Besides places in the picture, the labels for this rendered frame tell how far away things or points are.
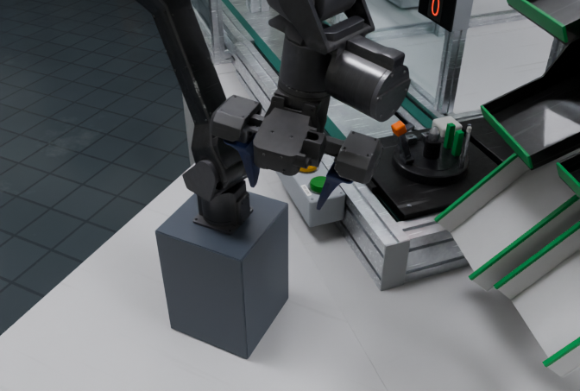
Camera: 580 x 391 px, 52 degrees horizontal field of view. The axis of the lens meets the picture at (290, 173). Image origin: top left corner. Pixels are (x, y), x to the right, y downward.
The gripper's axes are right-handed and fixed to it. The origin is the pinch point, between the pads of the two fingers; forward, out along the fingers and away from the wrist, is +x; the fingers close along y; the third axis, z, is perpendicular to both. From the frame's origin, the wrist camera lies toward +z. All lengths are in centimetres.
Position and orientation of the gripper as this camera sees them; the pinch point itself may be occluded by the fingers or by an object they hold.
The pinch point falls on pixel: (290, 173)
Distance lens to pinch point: 69.3
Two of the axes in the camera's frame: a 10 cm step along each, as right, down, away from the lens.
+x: -1.4, 8.0, 5.8
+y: 9.3, 3.1, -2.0
